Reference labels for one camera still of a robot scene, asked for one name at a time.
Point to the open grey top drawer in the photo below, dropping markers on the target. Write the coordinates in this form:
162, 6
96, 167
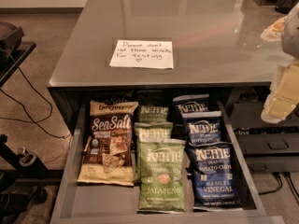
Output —
95, 203

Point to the front green jalapeno chip bag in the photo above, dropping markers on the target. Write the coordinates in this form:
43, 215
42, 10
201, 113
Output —
161, 166

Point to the white handwritten paper note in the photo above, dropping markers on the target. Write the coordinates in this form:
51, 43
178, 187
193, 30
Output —
143, 54

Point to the back green chip bag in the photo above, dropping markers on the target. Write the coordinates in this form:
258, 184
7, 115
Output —
152, 114

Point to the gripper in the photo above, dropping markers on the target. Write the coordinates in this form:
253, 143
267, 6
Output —
291, 34

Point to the dark lower drawers right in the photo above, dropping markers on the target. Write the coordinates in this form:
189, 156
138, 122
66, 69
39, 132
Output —
265, 146

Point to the grey counter cabinet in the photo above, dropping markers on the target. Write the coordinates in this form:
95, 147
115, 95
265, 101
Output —
215, 42

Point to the brown sea salt chip bag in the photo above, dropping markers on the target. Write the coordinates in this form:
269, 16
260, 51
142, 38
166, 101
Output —
107, 154

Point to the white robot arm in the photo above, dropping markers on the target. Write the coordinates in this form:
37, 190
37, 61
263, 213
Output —
286, 30

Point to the middle green chip bag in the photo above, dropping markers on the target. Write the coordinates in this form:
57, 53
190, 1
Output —
147, 130

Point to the middle blue chip bag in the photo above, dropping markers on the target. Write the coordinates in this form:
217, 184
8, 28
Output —
203, 127

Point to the front blue vinegar chip bag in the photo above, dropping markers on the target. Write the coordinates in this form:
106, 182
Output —
212, 177

